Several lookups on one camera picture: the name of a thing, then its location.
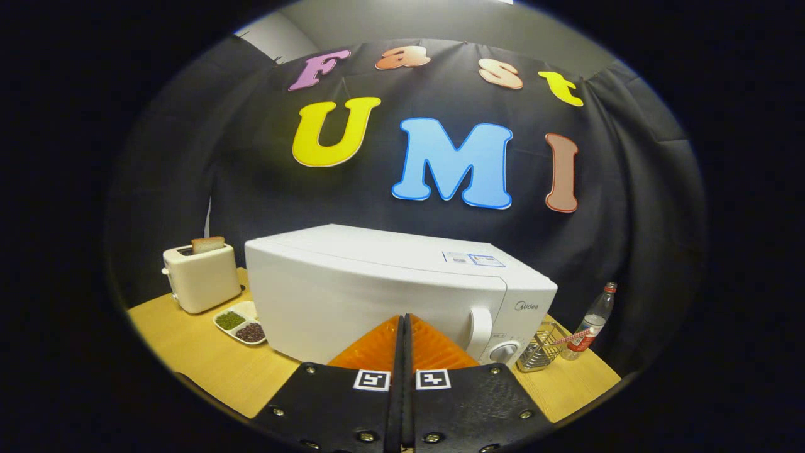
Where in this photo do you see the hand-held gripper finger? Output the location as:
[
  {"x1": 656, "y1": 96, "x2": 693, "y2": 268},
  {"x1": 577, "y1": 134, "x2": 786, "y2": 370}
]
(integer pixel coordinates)
[
  {"x1": 252, "y1": 315, "x2": 406, "y2": 453},
  {"x1": 404, "y1": 313, "x2": 554, "y2": 453}
]

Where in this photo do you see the white microwave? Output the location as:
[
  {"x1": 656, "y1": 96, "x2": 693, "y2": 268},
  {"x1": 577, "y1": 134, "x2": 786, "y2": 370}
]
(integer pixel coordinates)
[{"x1": 244, "y1": 224, "x2": 558, "y2": 369}]

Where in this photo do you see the red striped straw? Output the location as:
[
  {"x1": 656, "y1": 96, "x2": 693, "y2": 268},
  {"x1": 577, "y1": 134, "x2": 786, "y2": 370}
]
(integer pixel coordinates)
[{"x1": 547, "y1": 326, "x2": 598, "y2": 348}]

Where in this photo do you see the divided white dish of beans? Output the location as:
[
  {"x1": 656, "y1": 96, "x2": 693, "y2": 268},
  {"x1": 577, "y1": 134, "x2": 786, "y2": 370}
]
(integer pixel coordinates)
[{"x1": 213, "y1": 301, "x2": 268, "y2": 345}]

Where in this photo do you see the clear bottle with red label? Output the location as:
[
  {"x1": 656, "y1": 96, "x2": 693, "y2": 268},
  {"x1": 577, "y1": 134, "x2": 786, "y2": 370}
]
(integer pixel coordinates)
[{"x1": 560, "y1": 282, "x2": 618, "y2": 361}]

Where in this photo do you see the white toaster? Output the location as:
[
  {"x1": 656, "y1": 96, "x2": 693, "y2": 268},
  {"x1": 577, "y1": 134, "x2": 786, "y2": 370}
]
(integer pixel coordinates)
[{"x1": 162, "y1": 242, "x2": 243, "y2": 315}]

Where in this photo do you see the wire mesh basket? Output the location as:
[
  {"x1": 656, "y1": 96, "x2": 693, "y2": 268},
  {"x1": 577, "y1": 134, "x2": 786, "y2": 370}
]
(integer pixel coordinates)
[{"x1": 517, "y1": 320, "x2": 567, "y2": 373}]

